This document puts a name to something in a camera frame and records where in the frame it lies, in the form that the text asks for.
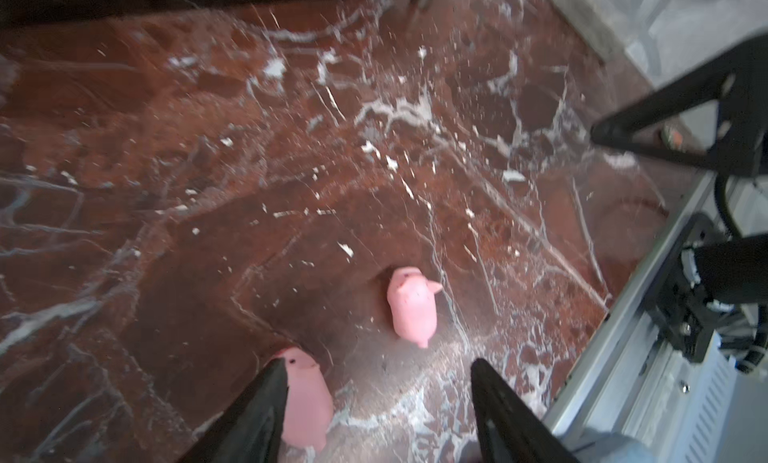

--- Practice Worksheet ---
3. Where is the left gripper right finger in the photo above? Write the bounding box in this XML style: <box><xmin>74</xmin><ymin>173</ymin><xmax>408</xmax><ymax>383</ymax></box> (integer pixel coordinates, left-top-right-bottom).
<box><xmin>470</xmin><ymin>358</ymin><xmax>578</xmax><ymax>463</ymax></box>

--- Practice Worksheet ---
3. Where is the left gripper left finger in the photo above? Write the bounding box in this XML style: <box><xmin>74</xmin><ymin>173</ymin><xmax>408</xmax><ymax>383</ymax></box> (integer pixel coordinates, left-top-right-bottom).
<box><xmin>180</xmin><ymin>358</ymin><xmax>289</xmax><ymax>463</ymax></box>

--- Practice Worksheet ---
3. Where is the pink toy pig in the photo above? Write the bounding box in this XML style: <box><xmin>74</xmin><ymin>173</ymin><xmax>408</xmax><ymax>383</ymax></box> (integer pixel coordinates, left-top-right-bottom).
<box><xmin>275</xmin><ymin>347</ymin><xmax>334</xmax><ymax>452</ymax></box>
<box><xmin>387</xmin><ymin>267</ymin><xmax>443</xmax><ymax>349</ymax></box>

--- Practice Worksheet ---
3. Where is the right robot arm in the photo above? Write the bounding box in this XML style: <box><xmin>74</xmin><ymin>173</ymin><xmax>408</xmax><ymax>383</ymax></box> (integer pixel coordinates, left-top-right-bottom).
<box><xmin>591</xmin><ymin>33</ymin><xmax>767</xmax><ymax>305</ymax></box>

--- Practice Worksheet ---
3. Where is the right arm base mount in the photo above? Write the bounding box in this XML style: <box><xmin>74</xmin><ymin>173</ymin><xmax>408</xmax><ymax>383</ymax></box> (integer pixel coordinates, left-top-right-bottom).
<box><xmin>644</xmin><ymin>213</ymin><xmax>768</xmax><ymax>374</ymax></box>

